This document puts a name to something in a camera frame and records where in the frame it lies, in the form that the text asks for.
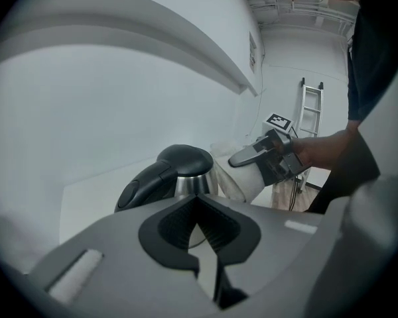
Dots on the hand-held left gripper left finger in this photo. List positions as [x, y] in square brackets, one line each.
[119, 260]

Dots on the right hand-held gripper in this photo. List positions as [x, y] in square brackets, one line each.
[285, 164]

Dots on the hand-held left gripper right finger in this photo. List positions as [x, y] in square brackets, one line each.
[275, 250]

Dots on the white towel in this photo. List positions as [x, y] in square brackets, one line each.
[252, 181]

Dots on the person's right forearm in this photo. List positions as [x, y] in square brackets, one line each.
[321, 151]

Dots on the aluminium ladder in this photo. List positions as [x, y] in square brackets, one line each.
[313, 90]

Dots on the person's black shirt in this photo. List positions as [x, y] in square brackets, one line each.
[368, 78]

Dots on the wall notice panel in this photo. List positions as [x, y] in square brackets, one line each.
[252, 51]

